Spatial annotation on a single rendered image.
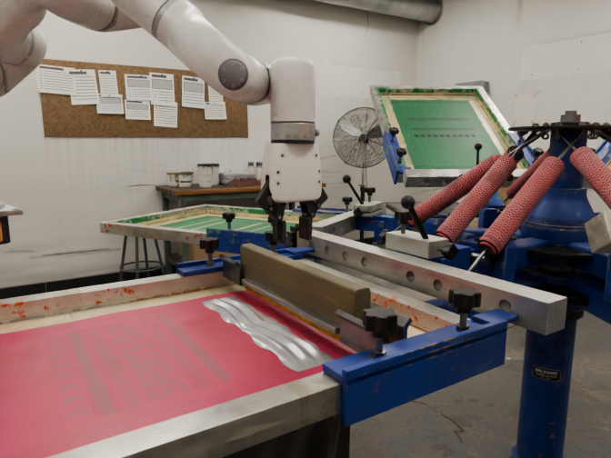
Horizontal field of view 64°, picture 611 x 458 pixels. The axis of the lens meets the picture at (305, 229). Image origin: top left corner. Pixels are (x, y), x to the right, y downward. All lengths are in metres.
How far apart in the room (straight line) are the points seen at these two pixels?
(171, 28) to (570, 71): 4.66
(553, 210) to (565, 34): 4.04
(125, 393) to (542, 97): 5.02
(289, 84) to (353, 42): 5.07
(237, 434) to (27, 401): 0.29
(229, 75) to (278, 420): 0.49
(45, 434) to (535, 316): 0.66
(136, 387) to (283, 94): 0.48
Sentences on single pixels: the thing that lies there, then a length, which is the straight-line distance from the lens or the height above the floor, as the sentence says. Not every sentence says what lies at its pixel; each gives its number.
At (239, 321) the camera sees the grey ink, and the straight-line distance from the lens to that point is 0.87.
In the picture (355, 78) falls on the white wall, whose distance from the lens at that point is 5.83.
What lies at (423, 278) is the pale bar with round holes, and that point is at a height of 1.02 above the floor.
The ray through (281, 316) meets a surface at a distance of 0.90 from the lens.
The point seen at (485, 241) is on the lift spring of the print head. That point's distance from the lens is 1.11.
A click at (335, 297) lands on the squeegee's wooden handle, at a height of 1.04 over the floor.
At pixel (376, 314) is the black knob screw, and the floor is 1.06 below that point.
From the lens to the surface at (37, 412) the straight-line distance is 0.69.
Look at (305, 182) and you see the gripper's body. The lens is 0.82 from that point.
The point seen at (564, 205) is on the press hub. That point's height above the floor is 1.11.
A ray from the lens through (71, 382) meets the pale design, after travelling 0.74.
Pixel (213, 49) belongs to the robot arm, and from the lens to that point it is 0.79.
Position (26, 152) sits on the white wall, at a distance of 4.52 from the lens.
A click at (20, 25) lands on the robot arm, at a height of 1.47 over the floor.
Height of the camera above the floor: 1.27
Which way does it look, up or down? 10 degrees down
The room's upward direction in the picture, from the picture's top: straight up
